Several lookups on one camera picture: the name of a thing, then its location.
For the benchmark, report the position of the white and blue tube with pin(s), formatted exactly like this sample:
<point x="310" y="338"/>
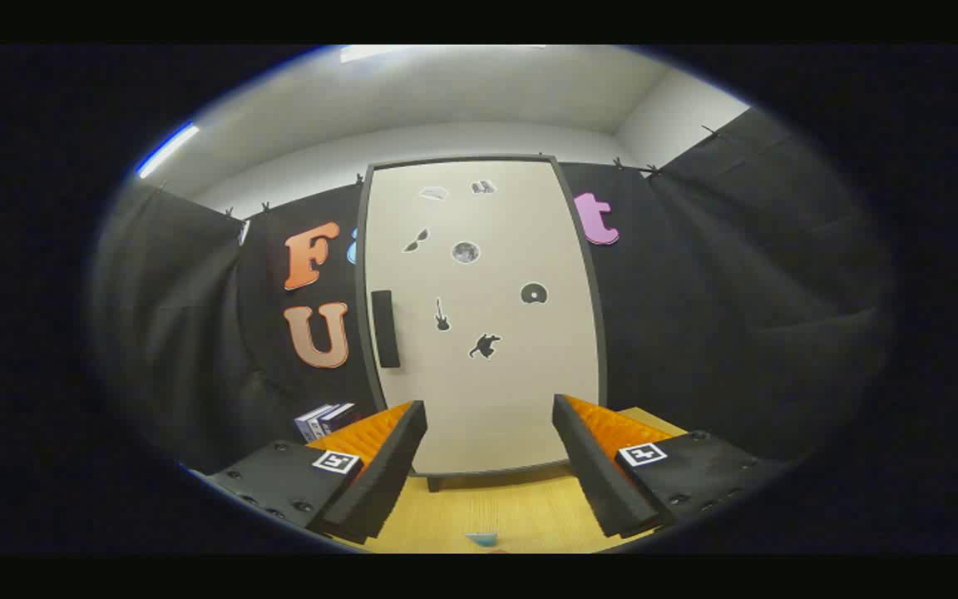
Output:
<point x="481" y="539"/>

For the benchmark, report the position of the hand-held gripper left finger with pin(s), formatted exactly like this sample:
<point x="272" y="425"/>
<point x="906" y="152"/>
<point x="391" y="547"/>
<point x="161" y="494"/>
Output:
<point x="387" y="474"/>

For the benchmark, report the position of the blue white spine book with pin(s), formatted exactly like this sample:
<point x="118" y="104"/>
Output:
<point x="321" y="420"/>

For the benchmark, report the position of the black backdrop cloth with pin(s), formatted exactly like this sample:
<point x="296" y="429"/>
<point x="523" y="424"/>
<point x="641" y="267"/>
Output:
<point x="737" y="291"/>

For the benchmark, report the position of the pale blue book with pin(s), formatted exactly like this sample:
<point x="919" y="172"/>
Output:
<point x="306" y="424"/>

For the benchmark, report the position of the white cabinet door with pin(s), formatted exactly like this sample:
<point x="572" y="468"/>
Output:
<point x="512" y="399"/>

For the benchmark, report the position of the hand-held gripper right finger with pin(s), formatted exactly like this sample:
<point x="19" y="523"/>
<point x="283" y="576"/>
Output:
<point x="591" y="474"/>

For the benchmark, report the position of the grey cabinet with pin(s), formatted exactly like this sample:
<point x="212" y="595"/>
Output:
<point x="435" y="482"/>

